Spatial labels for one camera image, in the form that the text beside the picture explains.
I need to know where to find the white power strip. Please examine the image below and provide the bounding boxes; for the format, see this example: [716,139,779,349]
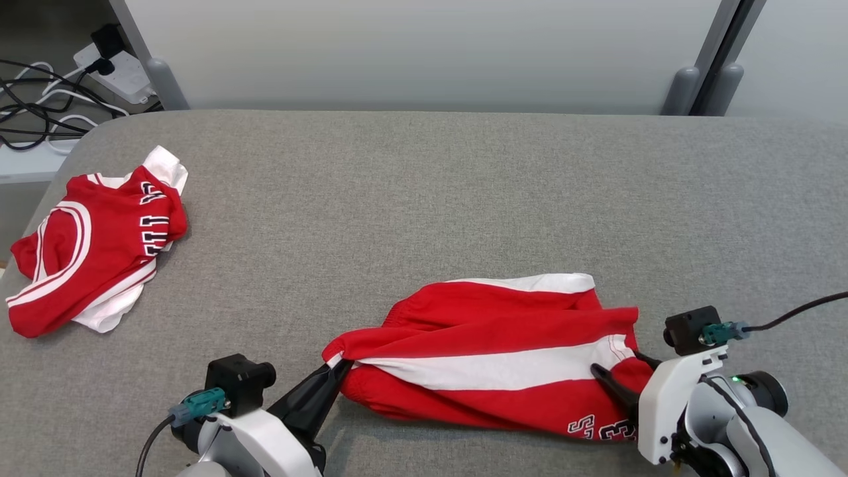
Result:
[73,43,156,105]

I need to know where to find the black floor cable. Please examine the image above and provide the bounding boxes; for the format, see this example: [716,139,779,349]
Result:
[0,58,90,152]

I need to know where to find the black left cable teal connector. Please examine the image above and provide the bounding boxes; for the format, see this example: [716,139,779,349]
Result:
[136,389,227,477]

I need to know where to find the black cable teal connector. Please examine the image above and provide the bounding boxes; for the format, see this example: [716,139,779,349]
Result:
[702,291,848,346]
[136,389,227,477]

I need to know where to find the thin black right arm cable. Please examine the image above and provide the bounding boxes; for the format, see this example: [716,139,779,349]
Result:
[699,376,777,477]

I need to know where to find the red shorts with white stripe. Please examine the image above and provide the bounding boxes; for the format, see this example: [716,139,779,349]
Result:
[322,273,657,443]

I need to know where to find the flat white box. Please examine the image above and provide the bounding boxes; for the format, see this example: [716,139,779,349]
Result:
[0,139,80,184]

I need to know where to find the thin grey partition post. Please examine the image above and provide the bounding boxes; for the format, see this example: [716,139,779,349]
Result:
[109,0,189,110]

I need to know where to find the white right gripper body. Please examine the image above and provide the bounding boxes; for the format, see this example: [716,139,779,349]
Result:
[637,344,728,464]

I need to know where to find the black right cable teal connector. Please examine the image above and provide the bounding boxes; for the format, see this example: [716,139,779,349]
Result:
[702,291,848,346]

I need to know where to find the grey partition foot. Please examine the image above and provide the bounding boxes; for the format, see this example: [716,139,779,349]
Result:
[662,65,700,117]
[702,62,745,117]
[146,58,190,111]

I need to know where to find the red white basketball jersey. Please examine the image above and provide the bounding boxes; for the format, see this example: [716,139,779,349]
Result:
[5,146,189,339]

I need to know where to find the grey double partition post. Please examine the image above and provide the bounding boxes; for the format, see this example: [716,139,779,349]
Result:
[662,0,767,117]

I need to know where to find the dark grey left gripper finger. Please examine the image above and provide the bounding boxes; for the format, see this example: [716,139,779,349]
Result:
[291,361,355,446]
[268,363,342,425]

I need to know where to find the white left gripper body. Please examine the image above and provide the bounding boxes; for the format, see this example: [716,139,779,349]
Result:
[219,408,325,477]

